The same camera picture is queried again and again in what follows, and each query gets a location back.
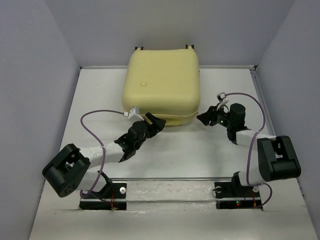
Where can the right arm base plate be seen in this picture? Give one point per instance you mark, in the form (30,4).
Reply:
(228,197)

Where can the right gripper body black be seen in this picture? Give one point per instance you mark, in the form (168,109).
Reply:
(220,118)

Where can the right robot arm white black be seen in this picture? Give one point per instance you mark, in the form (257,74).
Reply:
(270,158)

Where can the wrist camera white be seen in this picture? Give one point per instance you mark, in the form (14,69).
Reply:
(134,114)
(223,100)

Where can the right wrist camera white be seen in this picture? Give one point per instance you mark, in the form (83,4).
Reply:
(223,100)

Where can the yellow hard-shell suitcase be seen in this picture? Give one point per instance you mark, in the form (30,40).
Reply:
(165,83)

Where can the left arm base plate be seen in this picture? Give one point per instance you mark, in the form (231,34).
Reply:
(109,198)

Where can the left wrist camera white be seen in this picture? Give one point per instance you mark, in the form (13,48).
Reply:
(134,114)

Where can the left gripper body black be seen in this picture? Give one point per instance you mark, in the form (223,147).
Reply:
(150,131)

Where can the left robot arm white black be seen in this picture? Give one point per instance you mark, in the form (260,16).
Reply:
(77,168)

